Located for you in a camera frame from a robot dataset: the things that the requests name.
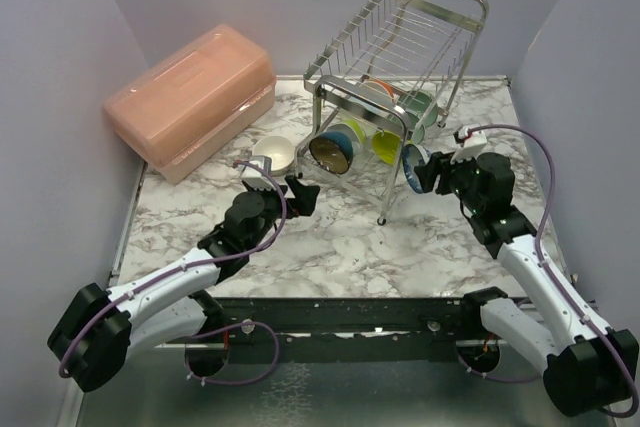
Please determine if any white orange bowl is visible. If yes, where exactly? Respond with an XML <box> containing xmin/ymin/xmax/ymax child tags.
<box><xmin>362</xmin><ymin>79</ymin><xmax>395</xmax><ymax>100</ymax></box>

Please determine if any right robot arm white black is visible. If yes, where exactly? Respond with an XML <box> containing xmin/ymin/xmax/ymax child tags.
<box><xmin>409</xmin><ymin>152</ymin><xmax>639</xmax><ymax>417</ymax></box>

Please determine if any lime green white bowl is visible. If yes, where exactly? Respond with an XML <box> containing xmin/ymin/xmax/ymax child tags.
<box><xmin>343</xmin><ymin>119</ymin><xmax>367</xmax><ymax>144</ymax></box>

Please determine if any blue white patterned bowl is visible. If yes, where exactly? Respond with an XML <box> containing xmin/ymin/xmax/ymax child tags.
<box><xmin>401</xmin><ymin>143</ymin><xmax>431</xmax><ymax>194</ymax></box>

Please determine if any yellow-green bottom bowl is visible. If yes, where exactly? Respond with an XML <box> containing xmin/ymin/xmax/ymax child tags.
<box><xmin>371</xmin><ymin>131</ymin><xmax>402</xmax><ymax>165</ymax></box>

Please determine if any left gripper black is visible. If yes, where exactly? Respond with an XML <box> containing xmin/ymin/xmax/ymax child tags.
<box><xmin>246</xmin><ymin>175</ymin><xmax>319</xmax><ymax>252</ymax></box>

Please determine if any pink plastic storage box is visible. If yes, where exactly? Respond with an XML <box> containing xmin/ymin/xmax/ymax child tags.
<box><xmin>104</xmin><ymin>25</ymin><xmax>276</xmax><ymax>185</ymax></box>

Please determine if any dark teal beige bowl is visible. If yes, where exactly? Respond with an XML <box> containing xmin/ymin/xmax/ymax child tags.
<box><xmin>309</xmin><ymin>131</ymin><xmax>354</xmax><ymax>175</ymax></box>

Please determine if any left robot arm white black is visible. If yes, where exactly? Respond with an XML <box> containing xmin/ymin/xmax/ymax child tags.
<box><xmin>47</xmin><ymin>175</ymin><xmax>320</xmax><ymax>392</ymax></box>

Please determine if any plain white bowl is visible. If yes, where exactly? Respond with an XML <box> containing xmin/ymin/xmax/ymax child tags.
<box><xmin>252</xmin><ymin>135</ymin><xmax>295</xmax><ymax>176</ymax></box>

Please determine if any mint green brown-rimmed bowl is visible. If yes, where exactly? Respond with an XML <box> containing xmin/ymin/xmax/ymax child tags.
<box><xmin>397</xmin><ymin>90</ymin><xmax>438</xmax><ymax>118</ymax></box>

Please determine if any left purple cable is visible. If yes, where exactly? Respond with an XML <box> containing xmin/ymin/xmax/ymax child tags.
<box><xmin>58</xmin><ymin>159</ymin><xmax>289</xmax><ymax>387</ymax></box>

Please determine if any stainless steel dish rack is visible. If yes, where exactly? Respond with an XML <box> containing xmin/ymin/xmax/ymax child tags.
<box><xmin>296</xmin><ymin>0</ymin><xmax>489</xmax><ymax>225</ymax></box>

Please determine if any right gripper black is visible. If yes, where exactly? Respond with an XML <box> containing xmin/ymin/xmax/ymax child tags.
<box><xmin>416</xmin><ymin>145</ymin><xmax>485</xmax><ymax>213</ymax></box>

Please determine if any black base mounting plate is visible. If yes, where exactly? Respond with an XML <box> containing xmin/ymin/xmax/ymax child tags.
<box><xmin>99</xmin><ymin>266</ymin><xmax>581</xmax><ymax>366</ymax></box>

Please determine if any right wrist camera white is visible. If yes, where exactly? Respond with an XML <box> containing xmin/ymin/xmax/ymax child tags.
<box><xmin>451</xmin><ymin>126</ymin><xmax>487</xmax><ymax>164</ymax></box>

